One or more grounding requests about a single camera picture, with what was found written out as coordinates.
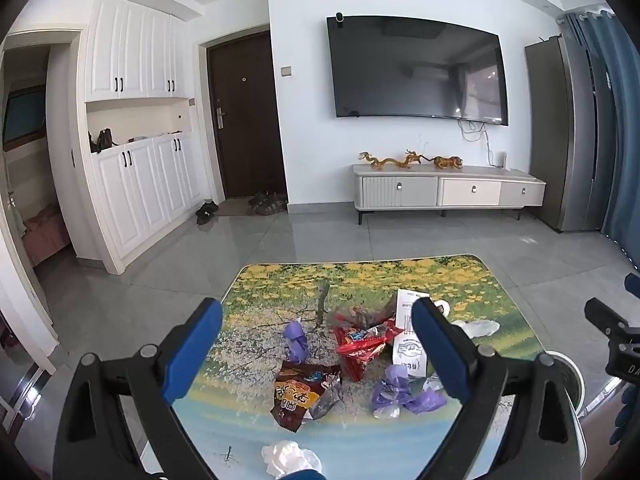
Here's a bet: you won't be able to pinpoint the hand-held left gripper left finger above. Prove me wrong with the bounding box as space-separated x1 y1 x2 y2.
52 297 224 480

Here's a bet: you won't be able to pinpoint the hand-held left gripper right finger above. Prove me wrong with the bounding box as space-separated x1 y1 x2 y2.
411 296 586 480

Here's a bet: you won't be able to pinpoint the white paper bag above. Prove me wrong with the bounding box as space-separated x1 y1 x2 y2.
391 288 431 379

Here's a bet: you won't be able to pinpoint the white tissue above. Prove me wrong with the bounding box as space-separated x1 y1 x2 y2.
261 440 323 480
440 299 501 339

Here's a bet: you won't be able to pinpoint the large purple wrapper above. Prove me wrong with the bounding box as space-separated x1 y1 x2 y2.
371 364 447 419

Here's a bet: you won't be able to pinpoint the white round bin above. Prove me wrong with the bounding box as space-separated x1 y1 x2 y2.
542 351 587 418

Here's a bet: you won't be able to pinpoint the red snack wrapper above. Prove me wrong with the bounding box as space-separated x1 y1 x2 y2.
331 294 406 383

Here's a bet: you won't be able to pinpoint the small purple wrapper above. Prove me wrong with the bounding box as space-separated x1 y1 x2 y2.
282 317 311 365

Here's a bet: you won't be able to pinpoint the brown snack packet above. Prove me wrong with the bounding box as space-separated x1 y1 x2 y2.
270 360 344 434

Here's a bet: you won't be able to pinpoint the landscape print table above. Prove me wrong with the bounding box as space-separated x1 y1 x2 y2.
170 254 588 480

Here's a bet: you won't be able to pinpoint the pair of brown shoes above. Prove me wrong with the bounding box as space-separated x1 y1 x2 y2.
248 191 289 216

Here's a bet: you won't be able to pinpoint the grey refrigerator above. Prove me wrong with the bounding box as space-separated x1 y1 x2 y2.
524 34 619 234

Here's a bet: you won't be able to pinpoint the white television console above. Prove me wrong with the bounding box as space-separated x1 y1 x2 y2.
352 162 547 225

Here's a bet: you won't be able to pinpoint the blue curtain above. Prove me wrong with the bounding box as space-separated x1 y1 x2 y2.
557 7 640 272

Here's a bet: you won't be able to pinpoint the pink bed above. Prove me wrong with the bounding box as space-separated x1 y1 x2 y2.
22 202 72 267

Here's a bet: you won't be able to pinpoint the golden dragon figurine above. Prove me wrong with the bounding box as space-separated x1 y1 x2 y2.
400 149 433 170
358 151 401 169

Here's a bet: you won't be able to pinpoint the black handbag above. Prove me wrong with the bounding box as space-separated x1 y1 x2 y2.
88 128 120 154

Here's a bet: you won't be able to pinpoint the dark brown entrance door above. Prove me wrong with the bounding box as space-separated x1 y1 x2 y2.
206 30 288 201

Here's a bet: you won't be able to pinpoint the dark framed window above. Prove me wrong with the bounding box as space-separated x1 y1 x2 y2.
2 87 49 153

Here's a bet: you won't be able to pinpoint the white wall cabinet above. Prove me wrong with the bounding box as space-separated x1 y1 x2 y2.
70 0 212 276

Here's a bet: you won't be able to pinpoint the white television cable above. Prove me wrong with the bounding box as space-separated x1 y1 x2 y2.
458 119 502 167

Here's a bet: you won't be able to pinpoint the black wall television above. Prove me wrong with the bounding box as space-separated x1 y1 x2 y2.
326 16 509 126

